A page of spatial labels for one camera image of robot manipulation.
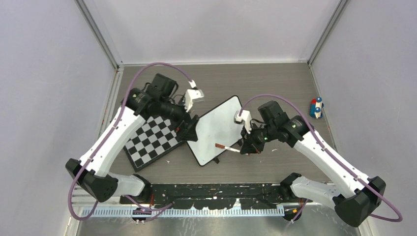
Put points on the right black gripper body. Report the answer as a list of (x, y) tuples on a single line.
[(260, 135)]

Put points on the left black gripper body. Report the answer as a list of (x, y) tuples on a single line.
[(176, 112)]

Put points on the white whiteboard black frame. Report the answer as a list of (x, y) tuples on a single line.
[(217, 126)]

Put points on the red white marker pen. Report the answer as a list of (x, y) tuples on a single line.
[(217, 145)]

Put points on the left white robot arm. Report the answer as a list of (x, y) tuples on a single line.
[(92, 170)]

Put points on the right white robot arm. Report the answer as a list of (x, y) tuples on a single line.
[(355, 195)]

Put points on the black white chessboard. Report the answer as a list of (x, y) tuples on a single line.
[(150, 142)]

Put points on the blue red toy car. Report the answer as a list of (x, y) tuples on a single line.
[(316, 108)]

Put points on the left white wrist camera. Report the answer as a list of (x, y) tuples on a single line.
[(192, 95)]

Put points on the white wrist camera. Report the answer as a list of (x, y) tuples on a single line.
[(243, 117), (192, 95)]

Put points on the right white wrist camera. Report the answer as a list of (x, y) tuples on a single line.
[(243, 117)]

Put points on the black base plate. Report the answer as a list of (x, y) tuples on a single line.
[(218, 196)]

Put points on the slotted cable duct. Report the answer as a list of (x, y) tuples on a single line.
[(236, 211)]

